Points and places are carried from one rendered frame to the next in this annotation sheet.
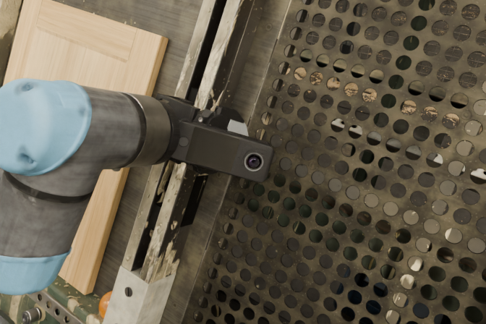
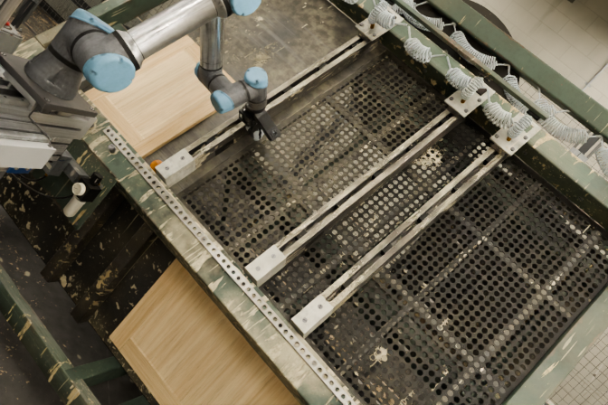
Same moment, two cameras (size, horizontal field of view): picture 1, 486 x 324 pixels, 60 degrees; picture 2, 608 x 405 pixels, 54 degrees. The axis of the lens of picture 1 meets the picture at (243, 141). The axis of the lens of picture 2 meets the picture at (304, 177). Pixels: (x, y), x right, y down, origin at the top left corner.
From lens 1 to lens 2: 1.74 m
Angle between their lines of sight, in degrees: 32
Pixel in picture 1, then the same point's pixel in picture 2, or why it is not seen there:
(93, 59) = not seen: hidden behind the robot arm
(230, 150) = (270, 125)
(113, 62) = not seen: hidden behind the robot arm
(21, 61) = (166, 55)
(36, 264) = (231, 104)
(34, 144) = (261, 80)
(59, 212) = (245, 98)
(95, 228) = (166, 136)
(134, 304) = (183, 163)
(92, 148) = (261, 91)
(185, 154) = (259, 117)
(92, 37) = not seen: hidden behind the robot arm
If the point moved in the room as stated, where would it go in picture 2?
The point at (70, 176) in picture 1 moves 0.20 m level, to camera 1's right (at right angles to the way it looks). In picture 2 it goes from (254, 92) to (301, 131)
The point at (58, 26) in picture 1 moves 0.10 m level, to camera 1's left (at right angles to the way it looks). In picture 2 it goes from (196, 57) to (176, 41)
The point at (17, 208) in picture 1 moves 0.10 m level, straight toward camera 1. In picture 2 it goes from (240, 89) to (255, 106)
